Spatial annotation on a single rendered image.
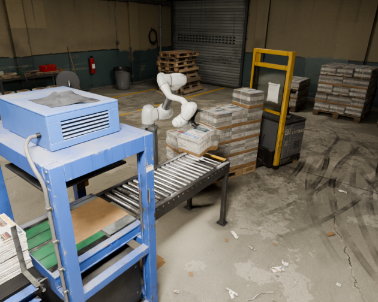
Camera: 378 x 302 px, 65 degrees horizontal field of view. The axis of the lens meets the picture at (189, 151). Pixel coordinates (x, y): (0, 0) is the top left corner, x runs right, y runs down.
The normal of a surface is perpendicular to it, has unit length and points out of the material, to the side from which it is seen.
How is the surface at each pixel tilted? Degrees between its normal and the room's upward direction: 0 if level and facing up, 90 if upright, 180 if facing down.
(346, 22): 90
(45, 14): 90
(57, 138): 90
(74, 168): 90
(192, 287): 0
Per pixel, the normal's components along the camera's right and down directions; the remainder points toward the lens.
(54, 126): 0.78, 0.26
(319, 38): -0.62, 0.29
